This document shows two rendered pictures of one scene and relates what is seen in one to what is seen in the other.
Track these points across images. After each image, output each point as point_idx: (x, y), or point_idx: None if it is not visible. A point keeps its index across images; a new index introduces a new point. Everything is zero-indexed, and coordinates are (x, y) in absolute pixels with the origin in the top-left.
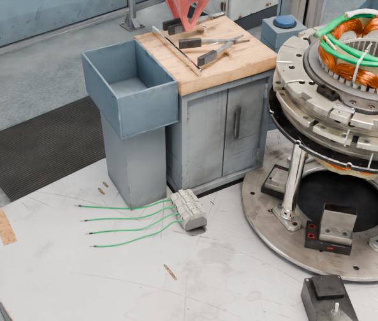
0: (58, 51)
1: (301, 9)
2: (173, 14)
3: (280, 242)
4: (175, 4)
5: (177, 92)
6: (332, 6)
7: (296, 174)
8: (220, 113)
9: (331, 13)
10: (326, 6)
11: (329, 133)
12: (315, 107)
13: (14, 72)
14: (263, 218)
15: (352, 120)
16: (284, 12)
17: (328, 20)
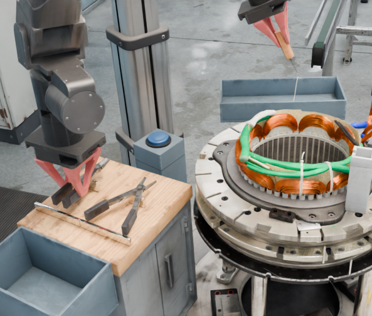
0: None
1: (152, 115)
2: (59, 182)
3: None
4: (66, 174)
5: (112, 273)
6: (109, 76)
7: (263, 303)
8: (153, 269)
9: (111, 83)
10: (103, 78)
11: (303, 256)
12: (281, 236)
13: None
14: None
15: (325, 236)
16: (136, 123)
17: (113, 92)
